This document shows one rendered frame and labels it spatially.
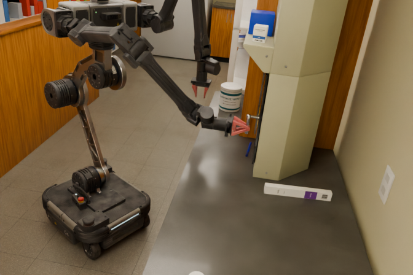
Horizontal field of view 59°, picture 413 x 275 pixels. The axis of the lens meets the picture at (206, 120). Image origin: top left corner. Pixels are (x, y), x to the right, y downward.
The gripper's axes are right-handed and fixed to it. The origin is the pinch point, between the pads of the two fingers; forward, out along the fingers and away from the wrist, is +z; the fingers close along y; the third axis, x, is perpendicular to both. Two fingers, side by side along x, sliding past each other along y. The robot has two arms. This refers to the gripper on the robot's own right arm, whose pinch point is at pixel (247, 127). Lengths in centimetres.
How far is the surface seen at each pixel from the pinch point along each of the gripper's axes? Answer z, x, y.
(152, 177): -77, 113, 114
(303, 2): 14, -53, -5
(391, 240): 49, 10, -46
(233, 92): -12, 7, 61
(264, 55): 2.7, -33.0, -5.4
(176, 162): -64, 113, 145
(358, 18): 41, -45, 32
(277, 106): 10.5, -13.3, -5.1
